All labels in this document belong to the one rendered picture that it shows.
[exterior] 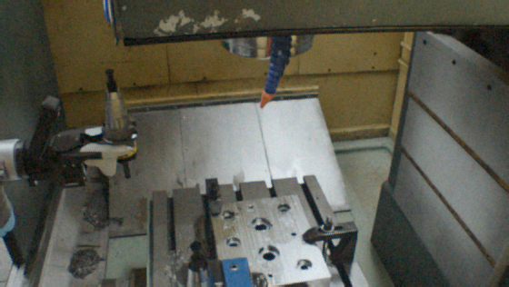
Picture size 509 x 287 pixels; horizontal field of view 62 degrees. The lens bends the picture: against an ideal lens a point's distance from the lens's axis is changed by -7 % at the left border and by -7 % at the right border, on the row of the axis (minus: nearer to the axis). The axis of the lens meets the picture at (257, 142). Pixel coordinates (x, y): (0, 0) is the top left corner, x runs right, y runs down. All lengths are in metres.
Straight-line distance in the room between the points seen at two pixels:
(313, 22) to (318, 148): 1.44
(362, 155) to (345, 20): 1.73
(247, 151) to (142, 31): 1.42
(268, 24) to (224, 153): 1.39
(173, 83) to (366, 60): 0.83
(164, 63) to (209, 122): 0.30
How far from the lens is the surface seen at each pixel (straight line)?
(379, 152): 2.19
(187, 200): 1.33
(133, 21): 0.41
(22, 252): 1.39
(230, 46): 0.73
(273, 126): 1.88
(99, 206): 1.76
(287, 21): 0.43
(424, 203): 1.22
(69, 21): 1.83
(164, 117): 1.91
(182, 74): 1.87
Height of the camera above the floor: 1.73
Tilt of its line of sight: 32 degrees down
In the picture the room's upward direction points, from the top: straight up
